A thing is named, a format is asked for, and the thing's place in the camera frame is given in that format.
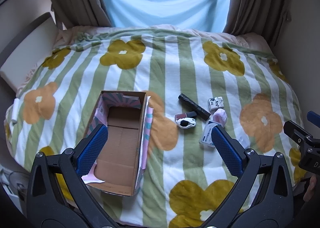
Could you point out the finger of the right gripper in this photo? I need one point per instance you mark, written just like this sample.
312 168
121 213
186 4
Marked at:
313 118
298 134

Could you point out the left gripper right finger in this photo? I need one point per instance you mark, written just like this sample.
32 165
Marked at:
261 197

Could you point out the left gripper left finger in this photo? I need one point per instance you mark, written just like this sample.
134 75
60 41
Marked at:
57 196

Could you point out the pink fluffy sock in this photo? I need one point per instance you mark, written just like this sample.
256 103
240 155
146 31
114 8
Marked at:
220 117

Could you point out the dental floss pick box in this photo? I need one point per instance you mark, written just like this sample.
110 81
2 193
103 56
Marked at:
206 138

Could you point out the small tissue pack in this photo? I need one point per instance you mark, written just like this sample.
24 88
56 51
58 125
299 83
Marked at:
215 103

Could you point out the black roll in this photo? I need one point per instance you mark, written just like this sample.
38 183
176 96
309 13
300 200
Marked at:
201 112

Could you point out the red lip gloss tube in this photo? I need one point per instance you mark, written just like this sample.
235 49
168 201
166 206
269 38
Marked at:
191 114

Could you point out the black white sock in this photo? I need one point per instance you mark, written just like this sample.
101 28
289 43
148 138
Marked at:
186 123

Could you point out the person's right hand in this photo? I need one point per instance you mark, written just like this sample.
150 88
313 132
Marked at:
311 189

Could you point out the open cardboard box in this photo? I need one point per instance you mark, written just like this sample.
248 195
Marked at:
121 163

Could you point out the floral striped blanket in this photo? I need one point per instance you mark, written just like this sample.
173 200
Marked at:
184 181

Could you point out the right brown curtain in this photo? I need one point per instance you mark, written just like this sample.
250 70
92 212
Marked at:
263 17

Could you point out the white headboard panel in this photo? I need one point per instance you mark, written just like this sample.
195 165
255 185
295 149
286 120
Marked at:
33 43

